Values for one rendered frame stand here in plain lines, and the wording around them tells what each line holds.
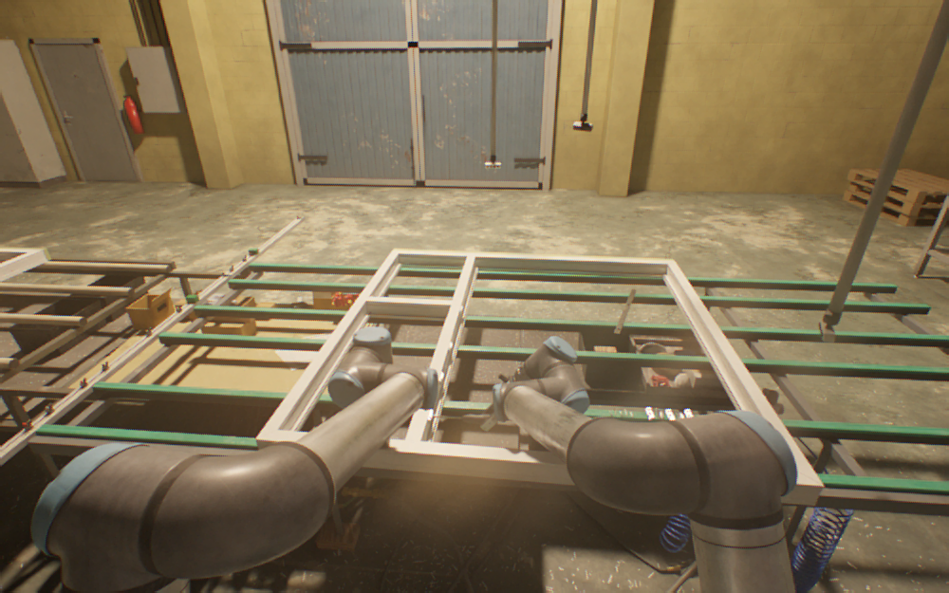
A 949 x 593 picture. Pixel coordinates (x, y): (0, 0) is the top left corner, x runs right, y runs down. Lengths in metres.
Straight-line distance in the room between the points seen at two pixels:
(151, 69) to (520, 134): 5.48
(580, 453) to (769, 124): 7.81
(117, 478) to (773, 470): 0.74
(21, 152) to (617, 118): 8.99
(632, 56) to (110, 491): 7.05
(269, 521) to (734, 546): 0.54
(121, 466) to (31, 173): 9.88
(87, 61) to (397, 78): 4.74
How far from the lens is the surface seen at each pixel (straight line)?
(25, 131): 10.39
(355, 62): 7.79
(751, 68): 8.12
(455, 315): 1.97
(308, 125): 8.16
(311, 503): 0.59
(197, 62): 8.43
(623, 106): 7.26
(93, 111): 10.07
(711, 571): 0.76
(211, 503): 0.56
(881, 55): 8.86
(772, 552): 0.75
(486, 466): 1.36
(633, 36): 7.24
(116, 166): 10.12
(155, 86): 9.07
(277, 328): 2.66
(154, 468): 0.60
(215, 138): 8.50
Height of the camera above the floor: 1.89
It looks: 27 degrees down
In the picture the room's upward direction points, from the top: straight up
